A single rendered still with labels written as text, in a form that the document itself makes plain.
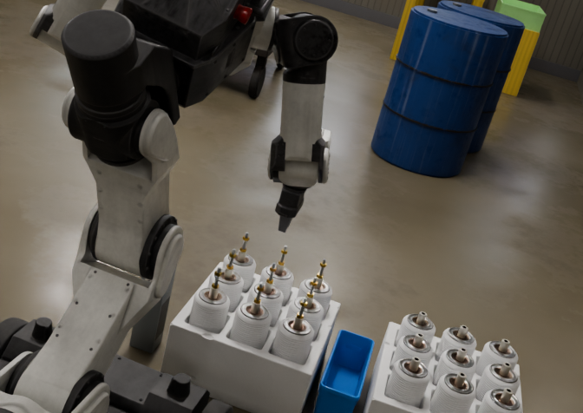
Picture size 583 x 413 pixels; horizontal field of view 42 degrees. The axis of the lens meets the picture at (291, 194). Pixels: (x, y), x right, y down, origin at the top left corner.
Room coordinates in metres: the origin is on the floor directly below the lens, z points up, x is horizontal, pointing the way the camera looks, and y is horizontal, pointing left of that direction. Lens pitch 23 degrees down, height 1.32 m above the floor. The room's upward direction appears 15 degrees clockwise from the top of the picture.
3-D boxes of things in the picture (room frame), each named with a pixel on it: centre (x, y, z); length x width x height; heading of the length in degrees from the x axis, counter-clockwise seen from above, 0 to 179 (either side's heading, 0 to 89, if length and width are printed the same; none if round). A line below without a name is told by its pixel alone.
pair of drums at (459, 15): (4.32, -0.72, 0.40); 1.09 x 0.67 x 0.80; 174
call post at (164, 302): (1.78, 0.30, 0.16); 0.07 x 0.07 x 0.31; 81
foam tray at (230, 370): (1.81, 0.00, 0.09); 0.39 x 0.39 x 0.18; 81
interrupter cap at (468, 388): (1.61, -0.53, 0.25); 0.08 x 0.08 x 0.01
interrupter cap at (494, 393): (1.59, -0.64, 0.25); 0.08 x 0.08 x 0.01
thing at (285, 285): (1.93, -0.02, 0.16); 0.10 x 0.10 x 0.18
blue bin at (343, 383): (1.77, -0.27, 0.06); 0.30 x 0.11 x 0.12; 172
